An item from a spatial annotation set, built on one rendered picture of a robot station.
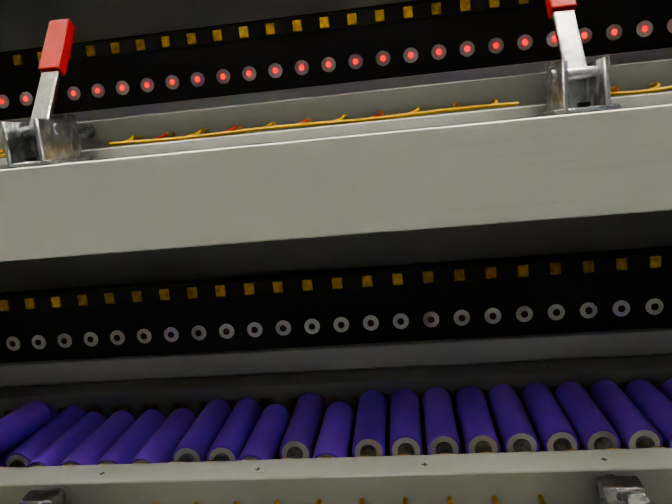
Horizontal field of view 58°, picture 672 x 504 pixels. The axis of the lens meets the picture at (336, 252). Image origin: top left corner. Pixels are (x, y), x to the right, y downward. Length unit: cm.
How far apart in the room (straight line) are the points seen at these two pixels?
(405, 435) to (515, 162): 16
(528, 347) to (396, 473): 16
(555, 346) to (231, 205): 24
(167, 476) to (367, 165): 18
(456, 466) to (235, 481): 11
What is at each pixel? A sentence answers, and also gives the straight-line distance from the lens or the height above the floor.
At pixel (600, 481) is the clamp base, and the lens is 30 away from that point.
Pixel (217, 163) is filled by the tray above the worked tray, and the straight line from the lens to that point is 29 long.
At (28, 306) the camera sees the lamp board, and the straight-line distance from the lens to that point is 50.
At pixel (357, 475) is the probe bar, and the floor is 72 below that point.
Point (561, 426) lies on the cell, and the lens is 36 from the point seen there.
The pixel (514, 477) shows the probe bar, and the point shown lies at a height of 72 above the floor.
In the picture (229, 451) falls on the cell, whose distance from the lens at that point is 36.
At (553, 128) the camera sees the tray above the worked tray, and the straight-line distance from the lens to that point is 28.
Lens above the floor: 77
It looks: 11 degrees up
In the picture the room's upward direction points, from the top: 3 degrees counter-clockwise
